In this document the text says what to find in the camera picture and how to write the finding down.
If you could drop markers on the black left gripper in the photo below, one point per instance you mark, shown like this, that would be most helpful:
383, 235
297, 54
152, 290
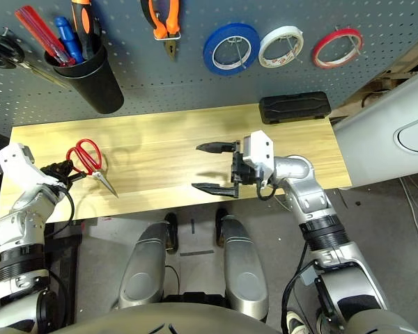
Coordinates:
54, 170

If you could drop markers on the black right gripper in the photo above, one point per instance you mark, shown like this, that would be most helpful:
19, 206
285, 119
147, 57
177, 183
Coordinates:
238, 170

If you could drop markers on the red tape roll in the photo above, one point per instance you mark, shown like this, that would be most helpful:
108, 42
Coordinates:
314, 55

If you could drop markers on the orange black needle-nose pliers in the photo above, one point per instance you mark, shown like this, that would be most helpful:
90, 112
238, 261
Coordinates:
170, 21

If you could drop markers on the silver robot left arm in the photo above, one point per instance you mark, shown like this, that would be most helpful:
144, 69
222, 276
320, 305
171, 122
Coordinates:
17, 222

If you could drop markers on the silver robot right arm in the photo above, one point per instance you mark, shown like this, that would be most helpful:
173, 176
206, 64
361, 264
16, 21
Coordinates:
320, 215

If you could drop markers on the dark grey pegboard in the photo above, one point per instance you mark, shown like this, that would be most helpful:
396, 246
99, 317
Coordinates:
160, 90

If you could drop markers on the metal pegboard hook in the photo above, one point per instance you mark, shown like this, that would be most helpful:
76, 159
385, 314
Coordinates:
293, 45
240, 55
352, 41

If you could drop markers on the black plastic cup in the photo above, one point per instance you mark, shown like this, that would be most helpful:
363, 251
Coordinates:
90, 87

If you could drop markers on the black plastic tool case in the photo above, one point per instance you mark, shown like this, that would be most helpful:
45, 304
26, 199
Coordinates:
292, 108

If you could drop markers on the silver robot right leg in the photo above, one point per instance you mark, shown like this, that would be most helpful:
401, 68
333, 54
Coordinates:
244, 271

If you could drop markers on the silver robot leg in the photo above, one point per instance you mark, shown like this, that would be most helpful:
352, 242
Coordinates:
143, 271
244, 271

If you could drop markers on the blue tape roll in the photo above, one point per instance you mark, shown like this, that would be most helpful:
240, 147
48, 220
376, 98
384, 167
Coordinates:
209, 55

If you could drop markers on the silver robot left leg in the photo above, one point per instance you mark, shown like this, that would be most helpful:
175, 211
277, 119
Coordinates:
143, 271

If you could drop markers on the white tape roll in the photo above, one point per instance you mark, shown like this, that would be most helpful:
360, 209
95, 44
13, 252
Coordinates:
282, 30

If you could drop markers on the white appliance housing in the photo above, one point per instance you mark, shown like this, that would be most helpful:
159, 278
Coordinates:
379, 146

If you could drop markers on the grey robot torso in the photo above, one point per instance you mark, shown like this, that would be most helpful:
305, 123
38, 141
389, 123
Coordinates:
160, 323

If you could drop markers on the bystander sneaker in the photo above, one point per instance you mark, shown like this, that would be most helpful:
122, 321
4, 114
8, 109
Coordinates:
296, 323

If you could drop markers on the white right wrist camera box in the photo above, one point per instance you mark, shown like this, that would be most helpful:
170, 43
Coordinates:
257, 149

